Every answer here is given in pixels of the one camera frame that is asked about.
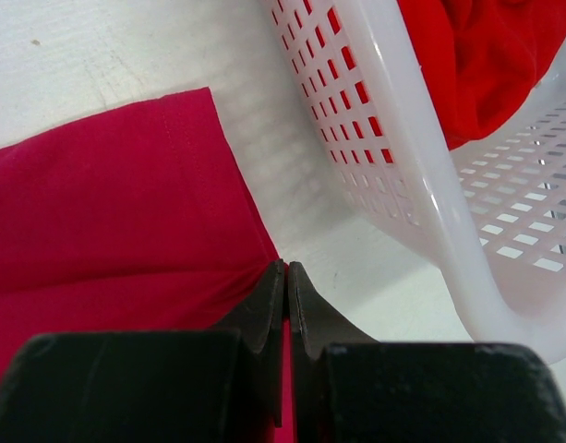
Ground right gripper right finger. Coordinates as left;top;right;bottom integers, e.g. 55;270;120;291
287;262;566;442

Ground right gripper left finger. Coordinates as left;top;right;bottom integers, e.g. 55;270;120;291
0;260;285;442

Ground crimson t-shirt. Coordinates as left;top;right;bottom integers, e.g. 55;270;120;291
0;86;297;443

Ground white plastic basket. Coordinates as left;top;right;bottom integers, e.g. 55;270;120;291
262;1;566;363

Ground bright red t-shirt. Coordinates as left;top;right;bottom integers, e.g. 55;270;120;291
272;0;566;165

